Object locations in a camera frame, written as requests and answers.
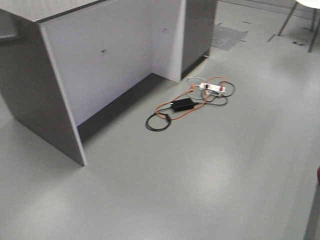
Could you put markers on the black power adapter brick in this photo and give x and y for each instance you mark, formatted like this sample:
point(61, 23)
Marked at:
point(182, 105)

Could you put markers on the white power strip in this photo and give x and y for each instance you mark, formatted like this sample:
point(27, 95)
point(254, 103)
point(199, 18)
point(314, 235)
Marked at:
point(212, 87)

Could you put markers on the grey floor mat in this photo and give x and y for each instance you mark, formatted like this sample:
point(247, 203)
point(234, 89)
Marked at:
point(225, 38)

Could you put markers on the grey white cabinet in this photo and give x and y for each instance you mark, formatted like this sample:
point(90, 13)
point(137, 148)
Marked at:
point(62, 61)

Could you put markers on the black legged chair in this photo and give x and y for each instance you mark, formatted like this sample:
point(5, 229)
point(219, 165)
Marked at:
point(308, 9)

